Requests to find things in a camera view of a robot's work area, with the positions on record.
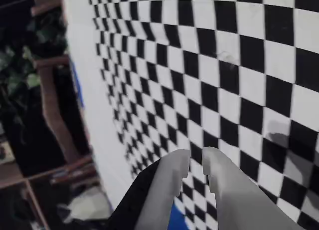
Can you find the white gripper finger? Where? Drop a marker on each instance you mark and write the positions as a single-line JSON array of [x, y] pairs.
[[236, 202], [164, 190]]

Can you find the white paper bag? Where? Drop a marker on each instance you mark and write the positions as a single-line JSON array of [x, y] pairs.
[[84, 205]]

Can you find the blue tape strip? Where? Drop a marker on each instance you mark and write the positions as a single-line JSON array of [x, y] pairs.
[[77, 85]]

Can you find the green leafy houseplant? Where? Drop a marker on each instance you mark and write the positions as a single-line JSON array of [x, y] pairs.
[[32, 80]]

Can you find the blue round box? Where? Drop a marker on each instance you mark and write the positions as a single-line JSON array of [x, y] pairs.
[[178, 217]]

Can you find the black white checkered sheet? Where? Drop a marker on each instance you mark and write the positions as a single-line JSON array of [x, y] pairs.
[[224, 102]]

